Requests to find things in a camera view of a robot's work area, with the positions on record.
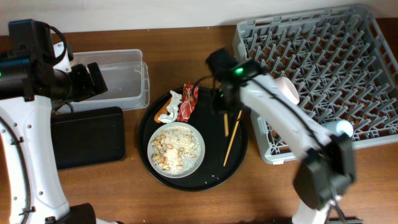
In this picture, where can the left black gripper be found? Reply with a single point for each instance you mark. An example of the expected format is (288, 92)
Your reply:
(91, 85)

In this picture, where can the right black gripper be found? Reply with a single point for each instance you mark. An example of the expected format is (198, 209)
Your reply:
(217, 104)

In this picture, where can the wooden chopstick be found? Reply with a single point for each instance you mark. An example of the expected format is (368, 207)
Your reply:
(226, 125)
(232, 137)

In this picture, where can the red snack wrapper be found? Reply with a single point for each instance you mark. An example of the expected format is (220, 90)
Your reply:
(189, 100)

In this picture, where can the white tissue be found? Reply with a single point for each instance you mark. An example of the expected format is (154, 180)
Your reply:
(172, 108)

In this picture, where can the white pink bowl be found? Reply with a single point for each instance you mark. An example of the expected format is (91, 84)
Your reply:
(288, 89)

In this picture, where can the orange sausage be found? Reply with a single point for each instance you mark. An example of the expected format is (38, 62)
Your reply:
(163, 110)

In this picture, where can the peanuts and rice scraps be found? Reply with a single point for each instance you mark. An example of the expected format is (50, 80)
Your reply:
(174, 149)

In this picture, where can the grey plate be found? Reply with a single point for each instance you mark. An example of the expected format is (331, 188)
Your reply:
(192, 161)

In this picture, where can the light blue cup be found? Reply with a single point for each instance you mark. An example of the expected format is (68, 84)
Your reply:
(340, 127)

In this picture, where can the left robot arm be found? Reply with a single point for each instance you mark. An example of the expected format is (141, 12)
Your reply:
(35, 79)

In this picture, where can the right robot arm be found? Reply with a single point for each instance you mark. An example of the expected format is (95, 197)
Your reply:
(327, 164)

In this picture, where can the grey dishwasher rack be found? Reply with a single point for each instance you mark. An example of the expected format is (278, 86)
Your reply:
(339, 62)

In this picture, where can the clear plastic bin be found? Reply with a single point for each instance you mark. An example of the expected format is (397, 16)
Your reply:
(126, 76)

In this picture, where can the round black tray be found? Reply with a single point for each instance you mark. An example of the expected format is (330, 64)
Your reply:
(213, 171)

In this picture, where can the black rectangular tray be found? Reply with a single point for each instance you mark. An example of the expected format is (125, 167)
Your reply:
(88, 137)

